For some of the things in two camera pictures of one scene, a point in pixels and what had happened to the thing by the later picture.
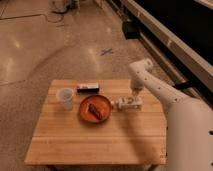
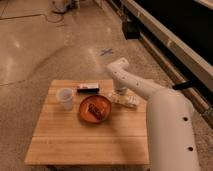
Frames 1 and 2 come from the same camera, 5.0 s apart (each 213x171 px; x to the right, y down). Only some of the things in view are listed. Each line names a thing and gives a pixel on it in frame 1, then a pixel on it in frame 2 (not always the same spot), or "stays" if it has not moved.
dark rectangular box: (89, 88) stays
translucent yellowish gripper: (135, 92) to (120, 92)
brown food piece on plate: (94, 111) stays
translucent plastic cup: (65, 95) stays
